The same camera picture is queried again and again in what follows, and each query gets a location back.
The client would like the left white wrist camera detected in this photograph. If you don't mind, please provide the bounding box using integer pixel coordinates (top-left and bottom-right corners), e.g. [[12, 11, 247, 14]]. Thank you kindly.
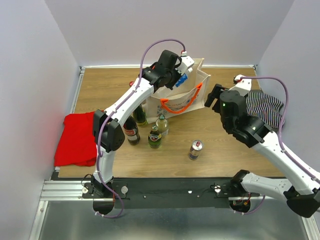
[[176, 50, 195, 76]]

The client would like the striped folded cloth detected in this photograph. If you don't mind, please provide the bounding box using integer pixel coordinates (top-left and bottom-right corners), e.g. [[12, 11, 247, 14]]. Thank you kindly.
[[246, 90, 284, 130]]

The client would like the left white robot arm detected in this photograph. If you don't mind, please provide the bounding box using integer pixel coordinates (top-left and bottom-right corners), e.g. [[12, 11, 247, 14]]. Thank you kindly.
[[91, 50, 193, 198]]

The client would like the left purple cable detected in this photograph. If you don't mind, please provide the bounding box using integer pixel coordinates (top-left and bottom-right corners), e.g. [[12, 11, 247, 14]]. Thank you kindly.
[[94, 38, 187, 219]]

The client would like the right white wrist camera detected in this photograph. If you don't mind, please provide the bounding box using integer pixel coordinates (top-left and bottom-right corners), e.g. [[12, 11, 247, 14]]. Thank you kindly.
[[231, 74, 252, 97]]

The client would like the rear green glass bottle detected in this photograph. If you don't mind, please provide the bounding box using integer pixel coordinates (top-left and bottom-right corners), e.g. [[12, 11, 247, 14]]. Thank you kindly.
[[132, 104, 147, 126]]

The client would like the blue label water bottle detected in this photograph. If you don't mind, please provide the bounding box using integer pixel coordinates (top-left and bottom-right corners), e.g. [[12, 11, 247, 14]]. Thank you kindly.
[[174, 74, 188, 88]]

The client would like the red bull energy can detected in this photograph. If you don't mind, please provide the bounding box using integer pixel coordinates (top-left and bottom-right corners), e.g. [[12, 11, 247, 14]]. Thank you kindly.
[[188, 140, 204, 160]]

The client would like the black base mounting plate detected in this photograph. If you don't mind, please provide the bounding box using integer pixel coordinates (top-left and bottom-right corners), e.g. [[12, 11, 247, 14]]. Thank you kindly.
[[82, 177, 249, 209]]

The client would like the front green beer bottle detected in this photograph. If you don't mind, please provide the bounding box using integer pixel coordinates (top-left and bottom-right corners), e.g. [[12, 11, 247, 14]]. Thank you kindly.
[[148, 124, 162, 149]]

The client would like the beige canvas tote bag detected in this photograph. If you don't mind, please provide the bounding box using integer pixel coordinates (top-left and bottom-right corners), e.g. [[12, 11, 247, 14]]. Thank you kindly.
[[142, 58, 211, 124]]

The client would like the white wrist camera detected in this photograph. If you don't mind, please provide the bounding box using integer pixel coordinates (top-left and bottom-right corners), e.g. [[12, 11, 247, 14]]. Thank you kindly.
[[176, 50, 195, 76], [231, 74, 252, 97]]

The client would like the purple cable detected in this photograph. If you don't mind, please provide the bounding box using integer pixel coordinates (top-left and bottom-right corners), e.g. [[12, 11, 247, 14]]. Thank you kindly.
[[94, 38, 187, 219], [233, 76, 320, 216]]

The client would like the red folded cloth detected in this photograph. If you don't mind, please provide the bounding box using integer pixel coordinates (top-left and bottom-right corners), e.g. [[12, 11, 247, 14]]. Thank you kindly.
[[54, 111, 97, 167]]

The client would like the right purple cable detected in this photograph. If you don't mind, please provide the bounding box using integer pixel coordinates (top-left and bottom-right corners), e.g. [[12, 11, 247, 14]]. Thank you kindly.
[[233, 76, 320, 216]]

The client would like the clear glass soda bottle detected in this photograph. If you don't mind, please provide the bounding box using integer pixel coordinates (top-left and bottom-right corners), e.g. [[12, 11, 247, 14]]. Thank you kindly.
[[155, 114, 169, 137]]

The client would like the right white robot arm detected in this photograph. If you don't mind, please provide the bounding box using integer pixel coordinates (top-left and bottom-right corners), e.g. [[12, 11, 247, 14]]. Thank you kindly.
[[204, 84, 320, 218]]

